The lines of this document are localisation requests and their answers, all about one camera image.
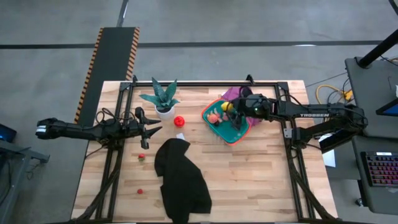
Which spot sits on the grey desk with keyboard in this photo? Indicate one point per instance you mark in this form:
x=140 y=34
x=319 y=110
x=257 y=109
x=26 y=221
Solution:
x=382 y=199

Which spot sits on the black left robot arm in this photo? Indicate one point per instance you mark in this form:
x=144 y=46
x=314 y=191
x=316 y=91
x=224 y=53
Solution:
x=71 y=130

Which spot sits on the yellow toy lemon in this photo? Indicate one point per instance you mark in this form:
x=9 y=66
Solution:
x=227 y=106

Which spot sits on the small white paper tag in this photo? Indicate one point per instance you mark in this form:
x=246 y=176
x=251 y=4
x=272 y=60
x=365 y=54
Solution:
x=180 y=136

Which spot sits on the black caster wheel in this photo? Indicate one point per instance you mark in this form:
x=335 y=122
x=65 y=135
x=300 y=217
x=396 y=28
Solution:
x=359 y=202

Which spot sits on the pink toy peach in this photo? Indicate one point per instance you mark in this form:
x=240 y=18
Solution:
x=213 y=118

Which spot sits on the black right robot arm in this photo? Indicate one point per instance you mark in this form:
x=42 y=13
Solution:
x=311 y=112

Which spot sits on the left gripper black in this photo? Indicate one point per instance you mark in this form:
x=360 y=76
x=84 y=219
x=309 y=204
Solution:
x=133 y=130

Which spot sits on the black cloth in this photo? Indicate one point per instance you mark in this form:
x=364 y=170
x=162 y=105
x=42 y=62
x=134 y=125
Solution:
x=180 y=180

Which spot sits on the purple cloth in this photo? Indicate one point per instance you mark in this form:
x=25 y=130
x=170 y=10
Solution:
x=231 y=93

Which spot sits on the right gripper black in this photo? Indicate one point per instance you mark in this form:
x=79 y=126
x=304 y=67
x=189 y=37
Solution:
x=258 y=105

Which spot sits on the red toy strawberry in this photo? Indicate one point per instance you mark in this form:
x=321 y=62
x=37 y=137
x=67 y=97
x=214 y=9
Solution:
x=141 y=156

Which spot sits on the red toy apple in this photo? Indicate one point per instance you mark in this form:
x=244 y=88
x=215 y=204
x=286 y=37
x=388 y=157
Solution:
x=179 y=121

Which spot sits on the grey side table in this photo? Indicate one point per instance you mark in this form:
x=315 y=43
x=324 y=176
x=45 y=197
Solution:
x=31 y=155

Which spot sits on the teal basket with orange rim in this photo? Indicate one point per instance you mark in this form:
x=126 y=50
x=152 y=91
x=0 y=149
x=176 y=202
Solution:
x=230 y=135

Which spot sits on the snake plant in white pot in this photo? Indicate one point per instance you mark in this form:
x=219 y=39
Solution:
x=161 y=98

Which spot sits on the blue lit device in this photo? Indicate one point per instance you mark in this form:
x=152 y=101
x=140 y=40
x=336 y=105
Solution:
x=6 y=133

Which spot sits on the grey desk with black pole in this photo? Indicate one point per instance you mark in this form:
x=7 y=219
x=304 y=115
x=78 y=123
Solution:
x=370 y=93

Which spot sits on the small round red toy fruit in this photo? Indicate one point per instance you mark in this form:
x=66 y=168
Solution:
x=140 y=191

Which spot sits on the black aluminium rig frame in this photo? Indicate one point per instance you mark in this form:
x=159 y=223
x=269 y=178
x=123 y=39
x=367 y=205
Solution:
x=202 y=84

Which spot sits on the white paper sheet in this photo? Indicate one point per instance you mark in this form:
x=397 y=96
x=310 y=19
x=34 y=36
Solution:
x=329 y=159

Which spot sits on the backlit computer keyboard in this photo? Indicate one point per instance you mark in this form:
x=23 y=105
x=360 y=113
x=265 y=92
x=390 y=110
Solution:
x=382 y=169

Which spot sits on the black mat with hazard stripes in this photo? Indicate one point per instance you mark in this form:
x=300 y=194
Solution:
x=109 y=62

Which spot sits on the black desk pole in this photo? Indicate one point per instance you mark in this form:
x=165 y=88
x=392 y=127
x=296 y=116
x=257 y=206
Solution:
x=377 y=49

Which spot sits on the laptop with blue screen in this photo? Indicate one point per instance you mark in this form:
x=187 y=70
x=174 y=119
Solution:
x=390 y=109

